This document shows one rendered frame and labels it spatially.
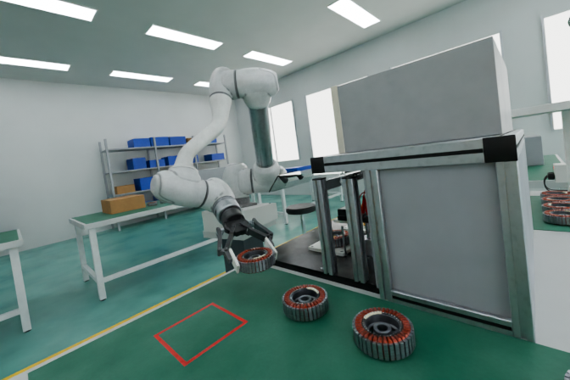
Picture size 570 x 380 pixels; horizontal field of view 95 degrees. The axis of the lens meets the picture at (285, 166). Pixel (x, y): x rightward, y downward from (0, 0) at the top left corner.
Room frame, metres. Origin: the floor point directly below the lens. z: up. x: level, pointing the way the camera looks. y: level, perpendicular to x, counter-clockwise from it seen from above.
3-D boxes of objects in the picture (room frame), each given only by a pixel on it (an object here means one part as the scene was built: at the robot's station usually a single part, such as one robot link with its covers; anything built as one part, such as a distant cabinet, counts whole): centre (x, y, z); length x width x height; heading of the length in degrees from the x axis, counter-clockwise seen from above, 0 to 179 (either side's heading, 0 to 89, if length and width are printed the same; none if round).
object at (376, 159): (0.84, -0.47, 1.09); 0.68 x 0.44 x 0.05; 137
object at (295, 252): (1.05, -0.25, 0.76); 0.64 x 0.47 x 0.02; 137
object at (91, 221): (3.49, 1.46, 0.37); 2.20 x 0.90 x 0.75; 137
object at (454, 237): (0.55, -0.30, 0.91); 0.28 x 0.03 x 0.32; 47
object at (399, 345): (0.50, -0.15, 0.77); 0.11 x 0.11 x 0.04
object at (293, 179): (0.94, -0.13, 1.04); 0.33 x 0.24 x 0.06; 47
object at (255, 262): (0.75, 0.12, 0.85); 0.11 x 0.11 x 0.04
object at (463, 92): (0.83, -0.46, 1.22); 0.44 x 0.39 x 0.20; 137
